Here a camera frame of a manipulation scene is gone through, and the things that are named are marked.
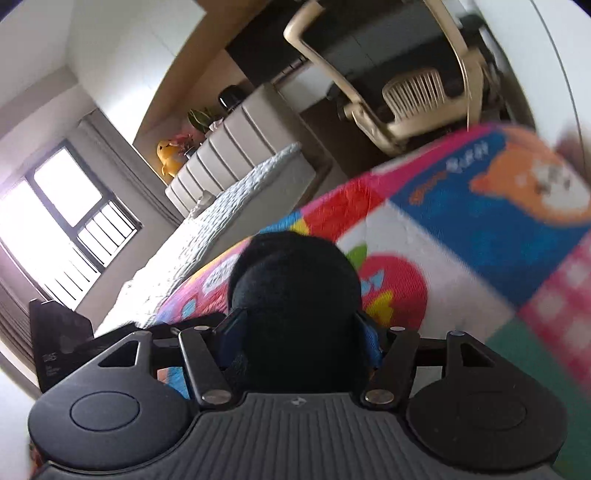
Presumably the colourful cartoon play mat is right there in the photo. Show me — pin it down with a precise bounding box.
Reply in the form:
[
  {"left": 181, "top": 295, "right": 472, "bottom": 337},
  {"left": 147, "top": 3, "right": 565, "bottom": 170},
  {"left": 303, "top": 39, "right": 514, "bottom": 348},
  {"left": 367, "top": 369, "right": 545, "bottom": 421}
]
[{"left": 154, "top": 121, "right": 591, "bottom": 469}]

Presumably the yellow duck plush toy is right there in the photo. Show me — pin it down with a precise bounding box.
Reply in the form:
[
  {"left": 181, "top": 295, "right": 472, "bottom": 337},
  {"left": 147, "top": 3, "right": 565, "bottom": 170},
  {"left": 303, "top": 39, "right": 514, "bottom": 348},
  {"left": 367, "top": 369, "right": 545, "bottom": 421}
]
[{"left": 156, "top": 140, "right": 186, "bottom": 177}]

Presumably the beige mesh office chair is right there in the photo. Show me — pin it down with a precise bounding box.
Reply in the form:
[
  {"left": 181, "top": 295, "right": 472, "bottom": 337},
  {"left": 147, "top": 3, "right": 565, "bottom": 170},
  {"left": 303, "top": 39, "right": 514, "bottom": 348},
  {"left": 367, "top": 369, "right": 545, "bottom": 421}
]
[{"left": 283, "top": 1, "right": 506, "bottom": 156}]

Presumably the grey window curtain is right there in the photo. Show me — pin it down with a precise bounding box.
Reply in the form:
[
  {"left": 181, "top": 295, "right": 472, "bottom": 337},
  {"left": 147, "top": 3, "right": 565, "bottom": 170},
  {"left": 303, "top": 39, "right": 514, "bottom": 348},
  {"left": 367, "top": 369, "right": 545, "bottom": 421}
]
[{"left": 79, "top": 109, "right": 184, "bottom": 228}]

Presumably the white baby shoe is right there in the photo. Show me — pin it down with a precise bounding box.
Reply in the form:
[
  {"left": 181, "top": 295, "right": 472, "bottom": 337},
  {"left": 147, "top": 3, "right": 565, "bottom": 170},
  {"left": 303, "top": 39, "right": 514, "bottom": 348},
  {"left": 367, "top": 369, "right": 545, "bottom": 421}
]
[{"left": 190, "top": 190, "right": 216, "bottom": 218}]

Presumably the black computer monitor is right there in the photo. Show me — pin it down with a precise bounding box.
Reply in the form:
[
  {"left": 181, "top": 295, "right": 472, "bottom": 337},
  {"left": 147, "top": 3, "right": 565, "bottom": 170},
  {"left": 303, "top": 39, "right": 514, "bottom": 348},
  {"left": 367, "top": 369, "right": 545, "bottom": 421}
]
[{"left": 225, "top": 0, "right": 408, "bottom": 86}]

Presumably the beige padded bed headboard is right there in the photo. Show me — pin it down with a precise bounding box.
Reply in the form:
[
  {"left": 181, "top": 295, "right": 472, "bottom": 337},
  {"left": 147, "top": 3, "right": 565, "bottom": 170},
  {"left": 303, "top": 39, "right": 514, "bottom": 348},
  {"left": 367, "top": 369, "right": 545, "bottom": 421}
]
[{"left": 165, "top": 84, "right": 304, "bottom": 217}]

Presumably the black round speaker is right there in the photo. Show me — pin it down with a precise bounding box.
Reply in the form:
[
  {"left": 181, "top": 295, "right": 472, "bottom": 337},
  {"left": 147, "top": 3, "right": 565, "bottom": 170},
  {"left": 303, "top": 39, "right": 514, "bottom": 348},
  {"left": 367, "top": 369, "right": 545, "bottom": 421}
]
[{"left": 217, "top": 84, "right": 252, "bottom": 114}]

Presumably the black knit garment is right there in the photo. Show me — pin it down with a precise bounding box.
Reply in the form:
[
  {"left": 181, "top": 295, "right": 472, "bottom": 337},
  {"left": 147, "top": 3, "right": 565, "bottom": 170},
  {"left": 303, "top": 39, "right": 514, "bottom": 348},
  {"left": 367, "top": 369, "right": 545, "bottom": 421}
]
[{"left": 224, "top": 231, "right": 372, "bottom": 393}]

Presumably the white quilted mattress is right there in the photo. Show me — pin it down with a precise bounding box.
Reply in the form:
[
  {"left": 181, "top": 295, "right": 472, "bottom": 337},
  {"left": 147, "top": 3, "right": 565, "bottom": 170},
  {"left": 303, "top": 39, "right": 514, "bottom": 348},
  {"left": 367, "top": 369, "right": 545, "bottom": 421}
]
[{"left": 95, "top": 143, "right": 315, "bottom": 336}]

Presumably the green snake plant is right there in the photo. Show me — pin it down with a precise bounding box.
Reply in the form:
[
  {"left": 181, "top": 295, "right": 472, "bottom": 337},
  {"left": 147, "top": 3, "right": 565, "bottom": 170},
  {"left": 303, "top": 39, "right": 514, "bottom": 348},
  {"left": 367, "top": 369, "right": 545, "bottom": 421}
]
[{"left": 187, "top": 108, "right": 223, "bottom": 134}]

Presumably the pink flower pot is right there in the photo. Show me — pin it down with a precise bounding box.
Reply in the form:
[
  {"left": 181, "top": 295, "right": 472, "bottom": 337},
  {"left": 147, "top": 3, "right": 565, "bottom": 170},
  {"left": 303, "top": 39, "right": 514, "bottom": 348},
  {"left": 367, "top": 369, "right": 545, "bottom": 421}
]
[{"left": 171, "top": 134, "right": 200, "bottom": 159}]

